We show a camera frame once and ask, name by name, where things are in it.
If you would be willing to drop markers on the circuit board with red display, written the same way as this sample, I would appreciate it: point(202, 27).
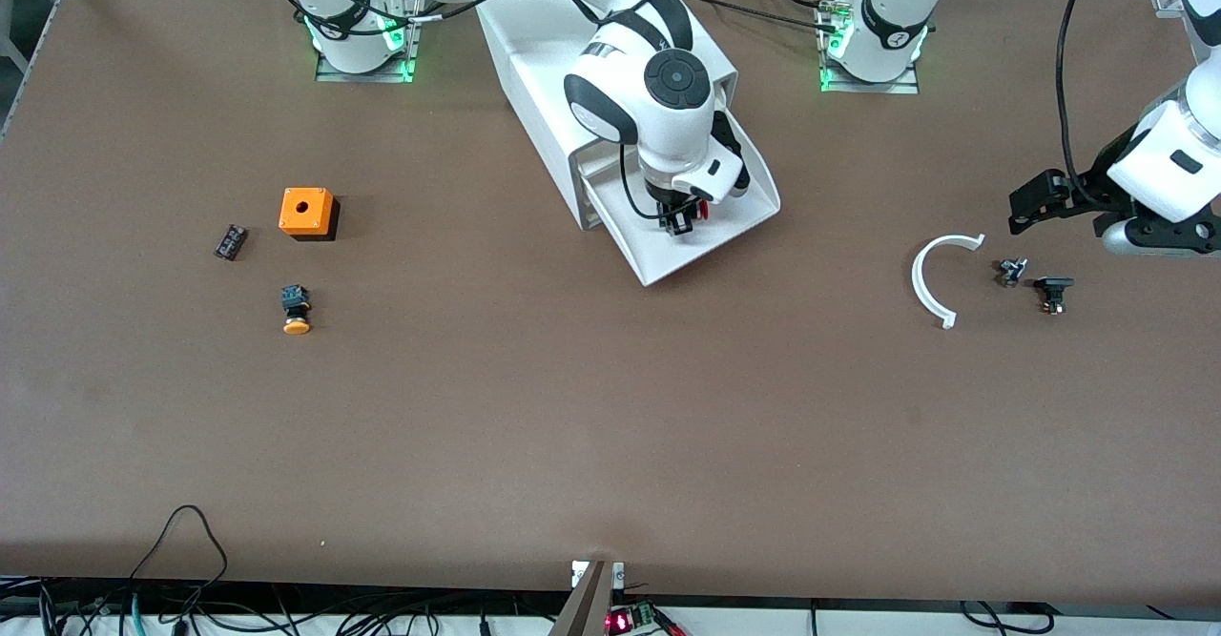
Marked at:
point(631, 620)

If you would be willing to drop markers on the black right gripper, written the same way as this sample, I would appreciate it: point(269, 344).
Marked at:
point(673, 208)

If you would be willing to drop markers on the small black silver part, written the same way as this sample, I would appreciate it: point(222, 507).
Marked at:
point(1010, 272)

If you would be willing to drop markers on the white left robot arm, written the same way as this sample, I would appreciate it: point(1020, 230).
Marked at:
point(1169, 159)

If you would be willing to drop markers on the orange box with hole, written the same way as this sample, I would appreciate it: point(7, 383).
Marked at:
point(305, 209)

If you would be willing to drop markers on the white drawer cabinet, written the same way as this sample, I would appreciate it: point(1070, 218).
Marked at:
point(544, 112)

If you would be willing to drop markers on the black knob part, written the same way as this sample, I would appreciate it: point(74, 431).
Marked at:
point(1053, 285)

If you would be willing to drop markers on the white plastic drawer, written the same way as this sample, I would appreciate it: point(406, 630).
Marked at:
point(706, 245)
point(596, 161)

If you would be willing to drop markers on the small black terminal block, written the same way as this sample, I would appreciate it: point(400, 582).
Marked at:
point(231, 242)

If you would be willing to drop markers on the yellow push button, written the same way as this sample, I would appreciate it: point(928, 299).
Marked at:
point(296, 307)

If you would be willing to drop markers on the white curved plastic arc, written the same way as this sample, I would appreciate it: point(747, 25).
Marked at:
point(918, 278)

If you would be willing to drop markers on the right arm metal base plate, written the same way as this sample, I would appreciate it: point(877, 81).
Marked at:
point(367, 75)

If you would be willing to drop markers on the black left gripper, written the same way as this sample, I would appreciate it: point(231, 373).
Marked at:
point(1097, 183)

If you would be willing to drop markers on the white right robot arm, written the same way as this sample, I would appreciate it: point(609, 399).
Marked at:
point(658, 112)

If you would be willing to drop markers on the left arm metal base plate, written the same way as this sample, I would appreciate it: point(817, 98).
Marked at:
point(873, 88)

